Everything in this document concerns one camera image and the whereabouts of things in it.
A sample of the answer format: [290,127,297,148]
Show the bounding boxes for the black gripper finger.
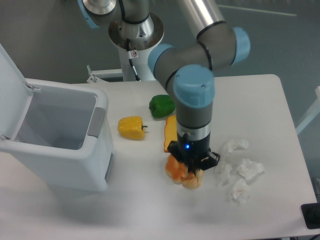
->
[167,141,187,165]
[199,151,221,170]

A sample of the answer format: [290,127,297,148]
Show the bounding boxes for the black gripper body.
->
[177,133,211,173]

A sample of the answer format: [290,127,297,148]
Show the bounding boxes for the long braided bread loaf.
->
[181,169,204,189]

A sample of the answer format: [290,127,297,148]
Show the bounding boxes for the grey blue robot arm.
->
[78,0,251,173]

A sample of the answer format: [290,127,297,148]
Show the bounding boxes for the square toast bread slice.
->
[163,115,178,153]

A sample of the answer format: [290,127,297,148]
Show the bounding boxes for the round braided bread roll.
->
[165,154,186,184]

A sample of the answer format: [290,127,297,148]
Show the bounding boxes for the crumpled tissue left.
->
[214,161,233,186]

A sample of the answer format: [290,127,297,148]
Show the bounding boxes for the crumpled tissue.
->
[220,139,249,157]
[214,161,233,186]
[236,158,265,181]
[231,179,251,206]

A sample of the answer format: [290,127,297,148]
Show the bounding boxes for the crumpled tissue top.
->
[220,139,249,157]

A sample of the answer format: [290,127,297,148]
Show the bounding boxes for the crumpled tissue right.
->
[236,158,265,181]

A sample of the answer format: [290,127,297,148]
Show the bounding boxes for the crumpled tissue bottom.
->
[231,179,251,206]

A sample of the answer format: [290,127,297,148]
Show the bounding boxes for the green bell pepper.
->
[148,94,176,119]

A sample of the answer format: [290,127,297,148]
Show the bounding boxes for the yellow bell pepper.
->
[117,115,147,140]

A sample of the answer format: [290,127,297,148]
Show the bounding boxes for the white trash bin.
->
[0,79,115,192]

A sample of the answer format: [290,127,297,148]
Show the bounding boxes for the black device at edge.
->
[301,202,320,230]

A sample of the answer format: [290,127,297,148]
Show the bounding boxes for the white trash bin lid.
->
[0,46,33,140]

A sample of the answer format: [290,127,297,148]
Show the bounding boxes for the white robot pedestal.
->
[86,47,161,83]

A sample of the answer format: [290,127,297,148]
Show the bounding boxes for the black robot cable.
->
[126,38,142,82]

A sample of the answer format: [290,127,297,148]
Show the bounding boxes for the white frame at right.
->
[295,86,320,135]

